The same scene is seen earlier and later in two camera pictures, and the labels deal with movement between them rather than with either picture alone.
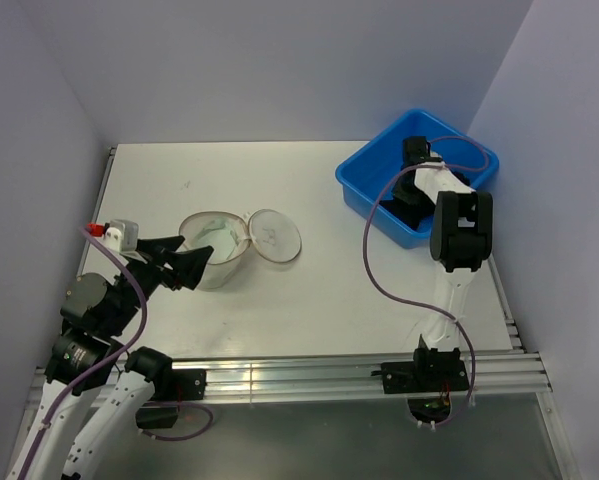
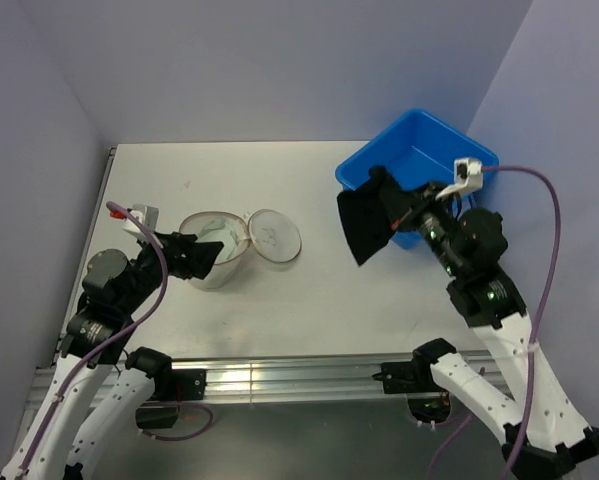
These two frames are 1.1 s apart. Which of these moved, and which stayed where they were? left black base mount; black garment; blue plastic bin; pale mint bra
Moved: black garment
Stayed: pale mint bra; left black base mount; blue plastic bin
